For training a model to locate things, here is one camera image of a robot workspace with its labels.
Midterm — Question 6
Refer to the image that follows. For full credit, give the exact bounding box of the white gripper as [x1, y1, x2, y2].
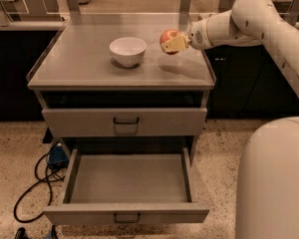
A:
[161, 19, 213, 53]

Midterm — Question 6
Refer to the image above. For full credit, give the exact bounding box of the red apple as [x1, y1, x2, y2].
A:
[159, 30, 180, 47]

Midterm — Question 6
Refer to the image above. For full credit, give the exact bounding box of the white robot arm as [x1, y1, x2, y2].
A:
[159, 0, 299, 239]

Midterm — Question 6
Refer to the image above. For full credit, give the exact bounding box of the grey metal drawer cabinet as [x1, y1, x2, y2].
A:
[26, 13, 217, 226]

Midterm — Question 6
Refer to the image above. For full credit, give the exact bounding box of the closed grey top drawer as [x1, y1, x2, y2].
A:
[43, 108, 207, 137]

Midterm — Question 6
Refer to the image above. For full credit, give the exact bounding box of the open grey middle drawer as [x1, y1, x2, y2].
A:
[45, 148, 209, 225]

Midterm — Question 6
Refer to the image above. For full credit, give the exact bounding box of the white ceramic bowl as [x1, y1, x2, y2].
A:
[110, 37, 147, 68]

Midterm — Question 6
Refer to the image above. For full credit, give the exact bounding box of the left background steel table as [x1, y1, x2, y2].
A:
[0, 0, 61, 23]

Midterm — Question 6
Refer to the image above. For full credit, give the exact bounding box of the blue power box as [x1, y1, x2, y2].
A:
[48, 143, 69, 169]

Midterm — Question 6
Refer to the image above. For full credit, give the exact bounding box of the black shoe tip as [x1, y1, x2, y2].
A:
[14, 227, 29, 239]

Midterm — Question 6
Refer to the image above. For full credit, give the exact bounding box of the black top drawer handle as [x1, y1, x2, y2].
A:
[113, 117, 140, 125]

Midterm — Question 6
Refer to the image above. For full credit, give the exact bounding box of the black drawer handle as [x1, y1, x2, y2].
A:
[113, 117, 140, 125]
[113, 213, 141, 224]

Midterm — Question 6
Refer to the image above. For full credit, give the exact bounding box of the black middle drawer handle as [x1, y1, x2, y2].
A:
[113, 213, 141, 224]

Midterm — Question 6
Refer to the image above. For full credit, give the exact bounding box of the black floor cable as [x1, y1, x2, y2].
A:
[12, 151, 66, 224]

